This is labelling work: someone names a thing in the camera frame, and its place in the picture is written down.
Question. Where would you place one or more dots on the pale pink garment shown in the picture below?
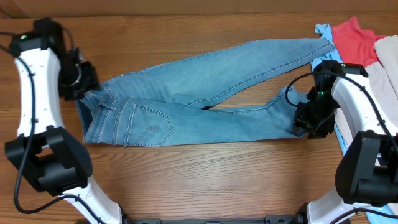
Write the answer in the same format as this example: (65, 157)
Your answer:
(383, 78)

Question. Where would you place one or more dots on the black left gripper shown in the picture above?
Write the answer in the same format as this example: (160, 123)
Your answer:
(91, 81)

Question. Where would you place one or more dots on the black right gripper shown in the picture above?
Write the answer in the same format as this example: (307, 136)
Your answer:
(302, 122)

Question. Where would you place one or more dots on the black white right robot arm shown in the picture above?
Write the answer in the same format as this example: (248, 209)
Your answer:
(366, 177)

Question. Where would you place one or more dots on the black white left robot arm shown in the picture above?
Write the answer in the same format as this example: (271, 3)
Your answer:
(44, 153)

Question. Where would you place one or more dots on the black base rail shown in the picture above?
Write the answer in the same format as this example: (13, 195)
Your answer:
(268, 219)

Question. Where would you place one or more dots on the red t-shirt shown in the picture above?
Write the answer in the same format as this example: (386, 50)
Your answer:
(354, 44)

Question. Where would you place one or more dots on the blue denim jeans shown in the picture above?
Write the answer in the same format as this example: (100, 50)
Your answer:
(176, 103)

